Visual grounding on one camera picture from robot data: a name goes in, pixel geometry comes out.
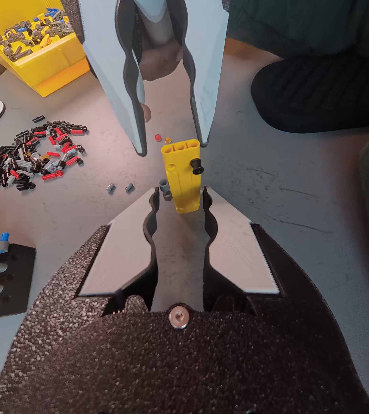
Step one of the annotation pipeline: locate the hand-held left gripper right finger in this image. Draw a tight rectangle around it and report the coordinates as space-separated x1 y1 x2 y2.
203 186 280 312

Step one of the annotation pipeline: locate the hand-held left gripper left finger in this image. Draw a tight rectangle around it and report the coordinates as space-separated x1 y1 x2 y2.
74 187 160 312

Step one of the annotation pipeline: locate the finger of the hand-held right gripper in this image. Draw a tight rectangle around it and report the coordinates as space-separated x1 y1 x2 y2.
79 0 148 157
183 0 230 147

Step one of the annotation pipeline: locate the yellow lego panel piece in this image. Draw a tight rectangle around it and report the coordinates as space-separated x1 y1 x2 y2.
159 139 202 215

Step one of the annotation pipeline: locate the pile of small lego connectors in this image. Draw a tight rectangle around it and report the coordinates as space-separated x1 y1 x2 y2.
0 115 88 190

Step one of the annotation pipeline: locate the yellow bin with lego parts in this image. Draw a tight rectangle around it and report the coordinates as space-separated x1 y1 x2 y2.
0 0 91 97

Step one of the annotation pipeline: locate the heap of blue grey lego parts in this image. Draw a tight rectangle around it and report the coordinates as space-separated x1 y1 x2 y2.
0 8 75 63

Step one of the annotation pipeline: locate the yellow lego vehicle model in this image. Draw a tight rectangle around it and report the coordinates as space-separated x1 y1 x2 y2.
0 216 37 334

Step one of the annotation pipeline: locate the person's right hand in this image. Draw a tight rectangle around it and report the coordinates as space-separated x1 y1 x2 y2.
140 41 187 123

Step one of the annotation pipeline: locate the black mesh cushion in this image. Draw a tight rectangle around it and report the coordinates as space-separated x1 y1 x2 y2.
251 53 369 134

